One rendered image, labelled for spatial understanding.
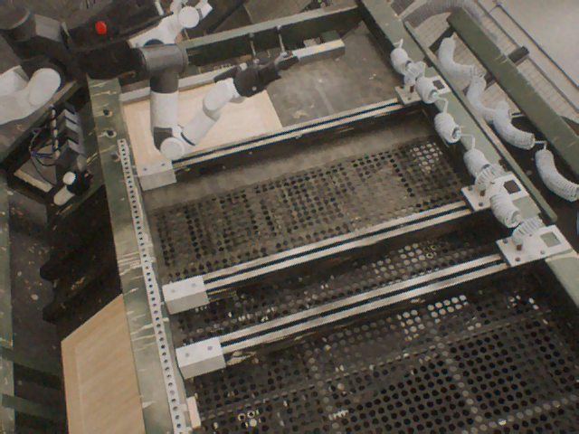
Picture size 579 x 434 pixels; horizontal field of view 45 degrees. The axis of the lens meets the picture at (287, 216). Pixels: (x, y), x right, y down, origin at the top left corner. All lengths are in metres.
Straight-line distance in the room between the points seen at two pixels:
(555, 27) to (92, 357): 7.01
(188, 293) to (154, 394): 0.33
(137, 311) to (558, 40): 7.00
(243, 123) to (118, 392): 1.09
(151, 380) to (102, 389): 0.55
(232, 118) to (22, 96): 0.78
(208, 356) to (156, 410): 0.20
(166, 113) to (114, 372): 0.91
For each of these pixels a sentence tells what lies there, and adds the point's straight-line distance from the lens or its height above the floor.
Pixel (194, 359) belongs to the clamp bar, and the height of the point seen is 0.96.
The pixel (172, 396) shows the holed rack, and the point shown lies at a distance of 2.00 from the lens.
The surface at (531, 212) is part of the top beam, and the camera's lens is 2.30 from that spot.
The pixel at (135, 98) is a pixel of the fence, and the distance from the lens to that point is 2.94.
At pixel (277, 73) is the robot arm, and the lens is 2.19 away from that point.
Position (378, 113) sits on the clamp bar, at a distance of 2.64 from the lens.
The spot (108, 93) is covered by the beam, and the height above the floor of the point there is 0.87.
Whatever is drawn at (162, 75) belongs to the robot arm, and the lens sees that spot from 2.26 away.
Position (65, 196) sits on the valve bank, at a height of 0.66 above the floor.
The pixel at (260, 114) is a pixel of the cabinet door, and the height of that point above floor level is 1.32.
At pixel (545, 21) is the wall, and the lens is 8.80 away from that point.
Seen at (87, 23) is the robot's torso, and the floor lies 1.21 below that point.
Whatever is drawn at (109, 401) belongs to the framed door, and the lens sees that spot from 2.53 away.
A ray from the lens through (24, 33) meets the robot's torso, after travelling 2.41.
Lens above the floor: 1.97
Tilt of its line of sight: 17 degrees down
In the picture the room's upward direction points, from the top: 52 degrees clockwise
